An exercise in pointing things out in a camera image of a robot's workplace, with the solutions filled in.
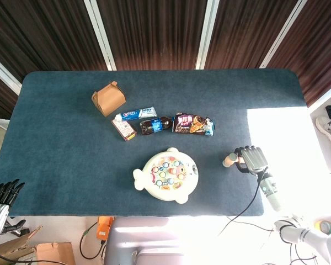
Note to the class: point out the white frame post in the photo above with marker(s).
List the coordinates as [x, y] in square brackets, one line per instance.
[284, 33]
[326, 96]
[207, 33]
[100, 33]
[4, 74]

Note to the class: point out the white sneaker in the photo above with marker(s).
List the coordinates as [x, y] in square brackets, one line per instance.
[329, 128]

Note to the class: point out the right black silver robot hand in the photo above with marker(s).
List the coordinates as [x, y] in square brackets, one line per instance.
[253, 160]

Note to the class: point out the cola bottle with blue label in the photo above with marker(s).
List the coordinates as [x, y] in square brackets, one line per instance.
[154, 126]

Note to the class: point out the pink white toy mallet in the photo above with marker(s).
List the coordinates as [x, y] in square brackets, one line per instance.
[229, 160]

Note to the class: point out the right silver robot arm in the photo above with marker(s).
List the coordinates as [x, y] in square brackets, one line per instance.
[270, 190]

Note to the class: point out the blue white toothpaste tube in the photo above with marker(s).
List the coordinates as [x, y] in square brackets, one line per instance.
[138, 113]

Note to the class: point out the fish-shaped toy game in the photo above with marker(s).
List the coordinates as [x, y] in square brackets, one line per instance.
[168, 190]

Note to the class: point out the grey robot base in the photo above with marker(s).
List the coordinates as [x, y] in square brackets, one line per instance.
[143, 243]

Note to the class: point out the small red carton box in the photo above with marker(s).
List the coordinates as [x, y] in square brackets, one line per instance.
[124, 129]

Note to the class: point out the blue table cloth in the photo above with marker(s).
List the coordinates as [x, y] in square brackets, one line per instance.
[71, 165]

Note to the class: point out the brown cardboard box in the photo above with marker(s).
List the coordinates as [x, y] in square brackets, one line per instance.
[55, 254]

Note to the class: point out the dark brown snack bag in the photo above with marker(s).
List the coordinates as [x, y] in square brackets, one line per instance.
[190, 124]

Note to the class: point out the orange device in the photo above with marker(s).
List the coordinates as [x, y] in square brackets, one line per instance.
[103, 230]

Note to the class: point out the brown paper gable box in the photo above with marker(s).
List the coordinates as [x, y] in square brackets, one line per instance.
[110, 100]

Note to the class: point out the yellow tape roll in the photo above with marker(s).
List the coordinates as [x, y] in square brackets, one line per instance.
[317, 227]

